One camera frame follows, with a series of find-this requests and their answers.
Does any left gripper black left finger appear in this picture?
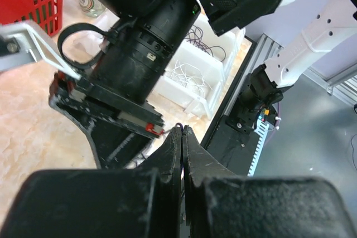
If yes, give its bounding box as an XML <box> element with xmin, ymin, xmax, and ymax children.
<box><xmin>131</xmin><ymin>126</ymin><xmax>182</xmax><ymax>237</ymax></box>

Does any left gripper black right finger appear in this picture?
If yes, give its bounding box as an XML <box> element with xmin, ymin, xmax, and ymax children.
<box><xmin>182</xmin><ymin>125</ymin><xmax>237</xmax><ymax>237</ymax></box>

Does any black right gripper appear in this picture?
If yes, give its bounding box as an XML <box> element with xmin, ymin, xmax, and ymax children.
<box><xmin>49</xmin><ymin>71</ymin><xmax>165</xmax><ymax>169</ymax></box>

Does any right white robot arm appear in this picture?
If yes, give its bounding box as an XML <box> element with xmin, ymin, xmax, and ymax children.
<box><xmin>49</xmin><ymin>0</ymin><xmax>356</xmax><ymax>169</ymax></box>

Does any white compartment tray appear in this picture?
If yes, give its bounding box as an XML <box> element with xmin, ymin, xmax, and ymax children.
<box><xmin>153</xmin><ymin>14</ymin><xmax>245</xmax><ymax>119</ymax></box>

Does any clear plastic bottle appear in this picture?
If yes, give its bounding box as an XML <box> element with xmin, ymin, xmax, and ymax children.
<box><xmin>79</xmin><ymin>0</ymin><xmax>106</xmax><ymax>17</ymax></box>

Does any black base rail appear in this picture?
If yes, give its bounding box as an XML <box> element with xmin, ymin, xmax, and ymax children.
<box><xmin>200</xmin><ymin>73</ymin><xmax>285</xmax><ymax>177</ymax></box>

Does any white slotted cable duct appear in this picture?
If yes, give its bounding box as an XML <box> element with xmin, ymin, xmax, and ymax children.
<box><xmin>247</xmin><ymin>115</ymin><xmax>269</xmax><ymax>177</ymax></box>

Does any white wire in tray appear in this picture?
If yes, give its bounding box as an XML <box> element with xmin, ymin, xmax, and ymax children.
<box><xmin>167</xmin><ymin>62</ymin><xmax>210</xmax><ymax>96</ymax></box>

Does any dark purple wire in tray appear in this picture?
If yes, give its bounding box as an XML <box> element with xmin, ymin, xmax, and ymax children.
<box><xmin>185</xmin><ymin>25</ymin><xmax>227</xmax><ymax>62</ymax></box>

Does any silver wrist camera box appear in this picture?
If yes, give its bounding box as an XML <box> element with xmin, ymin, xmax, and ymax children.
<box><xmin>1</xmin><ymin>21</ymin><xmax>39</xmax><ymax>72</ymax></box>

